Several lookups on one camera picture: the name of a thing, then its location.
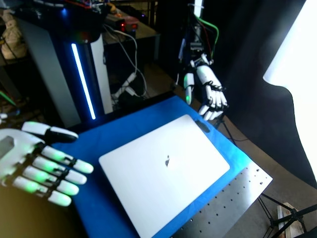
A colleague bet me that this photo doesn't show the black tripod stand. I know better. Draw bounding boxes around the black tripod stand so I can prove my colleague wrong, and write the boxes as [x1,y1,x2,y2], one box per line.
[212,116,248,147]

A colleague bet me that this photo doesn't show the white backdrop panel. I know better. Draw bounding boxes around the white backdrop panel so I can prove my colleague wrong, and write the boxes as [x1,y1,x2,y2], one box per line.
[262,0,317,189]

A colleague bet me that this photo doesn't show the black stand frame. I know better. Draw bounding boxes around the black stand frame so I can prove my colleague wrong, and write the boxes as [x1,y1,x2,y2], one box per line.
[257,193,317,238]

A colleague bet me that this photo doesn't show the black curtain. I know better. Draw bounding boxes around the black curtain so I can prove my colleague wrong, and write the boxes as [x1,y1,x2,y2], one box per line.
[217,0,317,189]

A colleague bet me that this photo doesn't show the beige plush toy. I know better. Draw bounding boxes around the beige plush toy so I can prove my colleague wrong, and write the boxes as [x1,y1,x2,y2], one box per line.
[0,9,28,60]

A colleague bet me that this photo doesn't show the grey desk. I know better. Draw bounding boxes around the grey desk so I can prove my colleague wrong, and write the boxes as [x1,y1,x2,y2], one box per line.
[104,7,161,62]

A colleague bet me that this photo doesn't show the pale board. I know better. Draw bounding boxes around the pale board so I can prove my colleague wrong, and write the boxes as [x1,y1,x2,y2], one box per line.
[276,203,305,238]

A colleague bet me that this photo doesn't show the white cable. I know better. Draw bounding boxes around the white cable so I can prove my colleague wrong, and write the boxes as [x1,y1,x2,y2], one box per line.
[103,24,148,97]

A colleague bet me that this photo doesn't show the black box red lights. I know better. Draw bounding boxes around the black box red lights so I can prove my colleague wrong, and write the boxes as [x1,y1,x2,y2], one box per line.
[105,13,139,33]

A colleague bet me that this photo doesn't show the blue table mat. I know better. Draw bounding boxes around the blue table mat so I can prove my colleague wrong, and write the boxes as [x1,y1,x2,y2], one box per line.
[51,95,256,238]

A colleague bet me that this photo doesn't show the robot body column blue light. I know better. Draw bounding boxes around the robot body column blue light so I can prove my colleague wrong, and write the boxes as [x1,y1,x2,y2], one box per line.
[13,0,114,128]

